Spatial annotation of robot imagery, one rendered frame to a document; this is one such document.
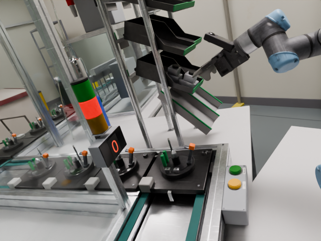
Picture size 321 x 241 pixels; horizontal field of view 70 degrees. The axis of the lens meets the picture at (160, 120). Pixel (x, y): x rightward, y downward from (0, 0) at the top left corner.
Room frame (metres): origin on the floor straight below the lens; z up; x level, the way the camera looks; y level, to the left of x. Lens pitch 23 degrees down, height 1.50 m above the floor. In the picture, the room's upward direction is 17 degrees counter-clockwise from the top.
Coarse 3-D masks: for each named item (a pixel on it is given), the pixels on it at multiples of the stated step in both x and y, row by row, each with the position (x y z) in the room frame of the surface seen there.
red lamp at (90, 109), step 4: (88, 100) 0.61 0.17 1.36; (92, 100) 0.61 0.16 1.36; (96, 100) 0.62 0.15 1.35; (80, 104) 0.61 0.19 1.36; (84, 104) 0.60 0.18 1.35; (88, 104) 0.60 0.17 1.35; (92, 104) 0.61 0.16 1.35; (96, 104) 0.61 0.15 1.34; (84, 108) 0.60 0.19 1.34; (88, 108) 0.60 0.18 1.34; (92, 108) 0.60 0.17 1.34; (96, 108) 0.61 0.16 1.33; (100, 108) 0.63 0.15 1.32; (84, 112) 0.61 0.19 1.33; (88, 112) 0.60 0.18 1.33; (92, 112) 0.60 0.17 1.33; (96, 112) 0.61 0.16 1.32; (100, 112) 0.62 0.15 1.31; (88, 116) 0.60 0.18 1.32; (92, 116) 0.60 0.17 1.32; (96, 116) 0.61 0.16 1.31
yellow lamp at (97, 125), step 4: (100, 116) 0.61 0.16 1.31; (88, 120) 0.61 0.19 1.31; (92, 120) 0.60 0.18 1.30; (96, 120) 0.60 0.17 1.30; (100, 120) 0.61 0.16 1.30; (104, 120) 0.62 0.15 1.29; (88, 124) 0.61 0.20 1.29; (92, 124) 0.60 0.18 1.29; (96, 124) 0.60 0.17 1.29; (100, 124) 0.60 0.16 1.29; (104, 124) 0.61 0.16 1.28; (92, 128) 0.61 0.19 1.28; (96, 128) 0.60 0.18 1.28; (100, 128) 0.60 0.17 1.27; (104, 128) 0.61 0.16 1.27; (92, 132) 0.61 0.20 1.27; (96, 132) 0.60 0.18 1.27; (100, 132) 0.60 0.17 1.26
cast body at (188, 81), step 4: (188, 72) 0.96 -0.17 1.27; (192, 72) 0.94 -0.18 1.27; (184, 76) 0.94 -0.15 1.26; (188, 76) 0.93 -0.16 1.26; (192, 76) 0.92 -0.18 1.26; (196, 76) 0.94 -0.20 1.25; (180, 80) 0.97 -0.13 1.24; (184, 80) 0.94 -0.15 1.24; (188, 80) 0.93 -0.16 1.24; (192, 80) 0.92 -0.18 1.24; (196, 80) 0.95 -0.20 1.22; (184, 84) 0.95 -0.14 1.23; (188, 84) 0.94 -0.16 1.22; (192, 84) 0.93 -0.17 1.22; (196, 84) 0.93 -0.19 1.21
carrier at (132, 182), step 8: (152, 152) 0.92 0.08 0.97; (120, 160) 0.85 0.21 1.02; (128, 160) 0.88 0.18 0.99; (136, 160) 0.86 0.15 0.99; (144, 160) 0.87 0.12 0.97; (152, 160) 0.86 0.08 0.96; (120, 168) 0.83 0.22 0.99; (128, 168) 0.82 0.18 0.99; (136, 168) 0.82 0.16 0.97; (144, 168) 0.81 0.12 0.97; (120, 176) 0.79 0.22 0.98; (128, 176) 0.79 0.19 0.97; (136, 176) 0.77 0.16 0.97; (144, 176) 0.77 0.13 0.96; (128, 184) 0.74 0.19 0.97; (136, 184) 0.72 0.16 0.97
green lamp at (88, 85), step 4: (88, 80) 0.62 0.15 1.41; (76, 84) 0.61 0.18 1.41; (80, 84) 0.60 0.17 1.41; (84, 84) 0.61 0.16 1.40; (88, 84) 0.62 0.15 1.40; (72, 88) 0.61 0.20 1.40; (76, 88) 0.60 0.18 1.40; (80, 88) 0.60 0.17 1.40; (84, 88) 0.60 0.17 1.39; (88, 88) 0.61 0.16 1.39; (92, 88) 0.63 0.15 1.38; (76, 92) 0.60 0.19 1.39; (80, 92) 0.60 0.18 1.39; (84, 92) 0.60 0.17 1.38; (88, 92) 0.61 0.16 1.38; (92, 92) 0.62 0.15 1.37; (76, 96) 0.61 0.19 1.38; (80, 96) 0.60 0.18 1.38; (84, 96) 0.60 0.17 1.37; (88, 96) 0.60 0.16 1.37; (92, 96) 0.61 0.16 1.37; (80, 100) 0.60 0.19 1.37; (84, 100) 0.60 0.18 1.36
